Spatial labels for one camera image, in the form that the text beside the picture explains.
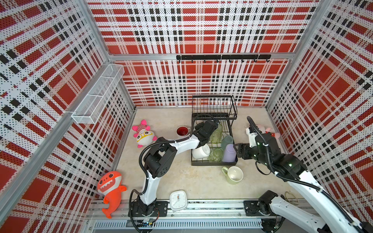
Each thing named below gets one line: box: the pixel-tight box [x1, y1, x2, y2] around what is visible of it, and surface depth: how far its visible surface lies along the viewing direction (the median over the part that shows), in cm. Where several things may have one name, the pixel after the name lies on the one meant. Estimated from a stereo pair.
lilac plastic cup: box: [222, 143, 237, 163], surface depth 83 cm
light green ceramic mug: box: [221, 166, 244, 185], surface depth 80 cm
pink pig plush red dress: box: [256, 124, 281, 139], surface depth 100 cm
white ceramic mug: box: [191, 143, 211, 160], surface depth 87 cm
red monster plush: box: [97, 170, 128, 219], surface depth 76 cm
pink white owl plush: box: [131, 119, 158, 149], surface depth 100 cm
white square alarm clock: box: [169, 190, 188, 213], surface depth 76 cm
